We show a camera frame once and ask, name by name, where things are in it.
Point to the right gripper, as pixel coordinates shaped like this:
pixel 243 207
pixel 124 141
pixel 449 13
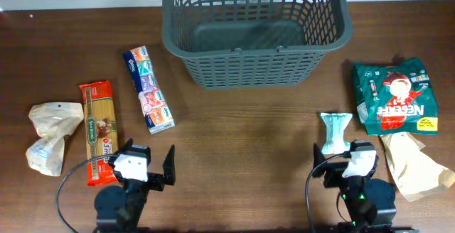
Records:
pixel 333 172

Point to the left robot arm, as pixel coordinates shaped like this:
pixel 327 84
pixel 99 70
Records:
pixel 119 207

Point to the green Nescafe coffee bag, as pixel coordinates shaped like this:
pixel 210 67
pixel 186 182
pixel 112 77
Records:
pixel 393 99

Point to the crumpled clear plastic pouch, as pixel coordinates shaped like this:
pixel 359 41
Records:
pixel 52 121

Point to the Kleenex tissue multipack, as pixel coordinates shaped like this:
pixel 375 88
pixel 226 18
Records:
pixel 154 107

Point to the San Remo spaghetti packet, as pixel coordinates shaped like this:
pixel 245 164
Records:
pixel 101 131

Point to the small teal white packet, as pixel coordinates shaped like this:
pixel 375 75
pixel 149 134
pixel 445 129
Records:
pixel 336 124

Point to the beige paper pouch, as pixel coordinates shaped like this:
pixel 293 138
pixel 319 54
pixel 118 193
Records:
pixel 415 174

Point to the dark grey plastic basket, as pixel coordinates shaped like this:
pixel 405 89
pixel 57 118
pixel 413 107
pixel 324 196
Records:
pixel 253 43

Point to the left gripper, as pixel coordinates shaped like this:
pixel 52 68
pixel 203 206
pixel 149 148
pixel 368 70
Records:
pixel 156 181

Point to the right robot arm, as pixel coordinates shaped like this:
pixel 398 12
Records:
pixel 370 202

